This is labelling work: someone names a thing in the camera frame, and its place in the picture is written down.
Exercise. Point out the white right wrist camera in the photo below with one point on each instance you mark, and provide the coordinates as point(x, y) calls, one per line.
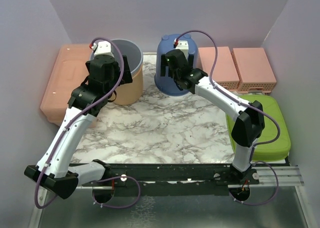
point(182, 45)

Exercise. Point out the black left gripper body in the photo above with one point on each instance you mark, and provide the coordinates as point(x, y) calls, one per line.
point(114, 82)

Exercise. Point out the light blue plastic bucket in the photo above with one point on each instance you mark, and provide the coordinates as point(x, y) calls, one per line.
point(132, 52)

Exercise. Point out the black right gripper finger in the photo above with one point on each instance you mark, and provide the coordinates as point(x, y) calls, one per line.
point(163, 65)
point(191, 60)

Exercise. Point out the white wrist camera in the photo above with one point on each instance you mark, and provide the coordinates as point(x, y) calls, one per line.
point(102, 48)
point(182, 45)

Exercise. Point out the black metal base rail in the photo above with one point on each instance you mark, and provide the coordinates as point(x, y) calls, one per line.
point(129, 180)

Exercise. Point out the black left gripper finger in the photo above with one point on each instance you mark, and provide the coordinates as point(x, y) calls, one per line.
point(88, 66)
point(127, 76)

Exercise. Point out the pink perforated basket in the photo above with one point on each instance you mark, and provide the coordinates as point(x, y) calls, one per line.
point(225, 73)
point(254, 70)

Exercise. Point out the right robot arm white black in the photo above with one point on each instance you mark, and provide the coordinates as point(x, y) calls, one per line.
point(248, 120)

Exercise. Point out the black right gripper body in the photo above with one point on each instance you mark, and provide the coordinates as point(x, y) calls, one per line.
point(175, 77)

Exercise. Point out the orange plastic bucket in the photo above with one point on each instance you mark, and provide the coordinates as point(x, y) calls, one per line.
point(128, 94)

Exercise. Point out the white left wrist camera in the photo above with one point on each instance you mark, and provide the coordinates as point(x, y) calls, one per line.
point(102, 48)

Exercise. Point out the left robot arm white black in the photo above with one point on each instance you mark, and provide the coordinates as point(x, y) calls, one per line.
point(53, 171)

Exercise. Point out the translucent pink storage box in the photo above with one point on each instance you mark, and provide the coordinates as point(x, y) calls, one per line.
point(69, 71)

